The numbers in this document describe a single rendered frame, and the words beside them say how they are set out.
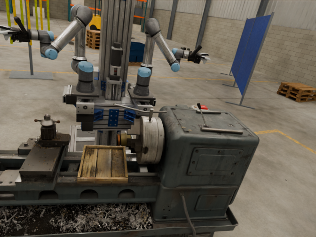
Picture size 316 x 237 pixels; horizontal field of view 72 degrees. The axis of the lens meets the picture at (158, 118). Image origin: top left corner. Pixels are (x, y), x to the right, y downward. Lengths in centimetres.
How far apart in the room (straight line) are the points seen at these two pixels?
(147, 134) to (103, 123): 82
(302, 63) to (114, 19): 1095
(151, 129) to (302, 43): 1150
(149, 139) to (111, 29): 107
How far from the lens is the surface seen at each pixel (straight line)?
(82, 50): 197
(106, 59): 204
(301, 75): 1224
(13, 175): 149
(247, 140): 145
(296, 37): 1266
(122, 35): 203
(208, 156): 139
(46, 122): 148
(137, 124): 144
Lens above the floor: 184
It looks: 25 degrees down
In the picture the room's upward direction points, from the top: 11 degrees clockwise
